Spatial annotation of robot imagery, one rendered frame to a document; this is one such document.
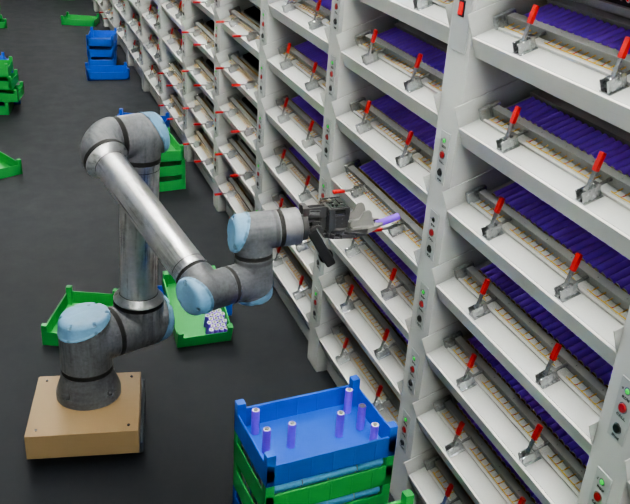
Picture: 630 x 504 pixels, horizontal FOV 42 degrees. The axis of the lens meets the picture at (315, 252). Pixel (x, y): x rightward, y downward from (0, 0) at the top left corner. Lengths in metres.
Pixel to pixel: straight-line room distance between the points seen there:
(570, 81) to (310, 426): 0.93
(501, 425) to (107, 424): 1.14
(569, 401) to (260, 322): 1.73
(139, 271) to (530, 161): 1.23
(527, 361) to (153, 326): 1.21
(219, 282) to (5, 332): 1.46
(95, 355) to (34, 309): 0.89
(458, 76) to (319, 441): 0.85
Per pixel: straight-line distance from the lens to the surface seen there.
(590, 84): 1.51
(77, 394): 2.54
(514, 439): 1.87
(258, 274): 1.94
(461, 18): 1.84
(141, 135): 2.26
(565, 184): 1.59
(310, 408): 1.95
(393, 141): 2.26
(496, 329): 1.85
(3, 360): 3.06
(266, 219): 1.91
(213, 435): 2.64
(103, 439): 2.47
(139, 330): 2.52
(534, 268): 1.70
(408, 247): 2.16
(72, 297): 3.33
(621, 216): 1.49
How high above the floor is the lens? 1.67
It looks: 27 degrees down
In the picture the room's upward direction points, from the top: 4 degrees clockwise
